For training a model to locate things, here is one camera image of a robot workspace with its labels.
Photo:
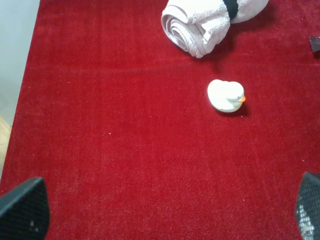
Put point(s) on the rolled pink towel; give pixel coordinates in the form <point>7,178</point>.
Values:
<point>197,26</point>

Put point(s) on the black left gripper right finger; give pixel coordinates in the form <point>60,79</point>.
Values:
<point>307,208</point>

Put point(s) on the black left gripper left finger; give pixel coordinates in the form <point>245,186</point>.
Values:
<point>24,211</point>

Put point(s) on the red velvet tablecloth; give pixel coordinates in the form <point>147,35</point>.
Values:
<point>118,122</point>

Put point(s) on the dark snack bar wrapper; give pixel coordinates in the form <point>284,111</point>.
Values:
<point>314,43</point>

